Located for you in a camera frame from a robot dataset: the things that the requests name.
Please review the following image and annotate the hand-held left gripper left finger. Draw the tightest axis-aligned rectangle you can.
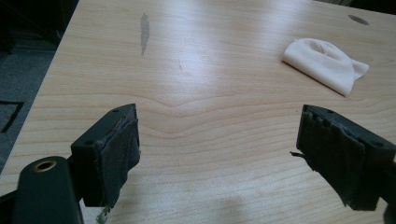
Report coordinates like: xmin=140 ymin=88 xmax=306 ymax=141
xmin=70 ymin=103 xmax=141 ymax=209

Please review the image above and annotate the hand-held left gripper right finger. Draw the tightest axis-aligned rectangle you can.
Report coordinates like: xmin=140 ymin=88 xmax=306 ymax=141
xmin=290 ymin=104 xmax=396 ymax=212

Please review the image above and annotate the white cloth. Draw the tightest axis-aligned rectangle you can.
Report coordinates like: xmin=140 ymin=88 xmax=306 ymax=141
xmin=281 ymin=37 xmax=370 ymax=97

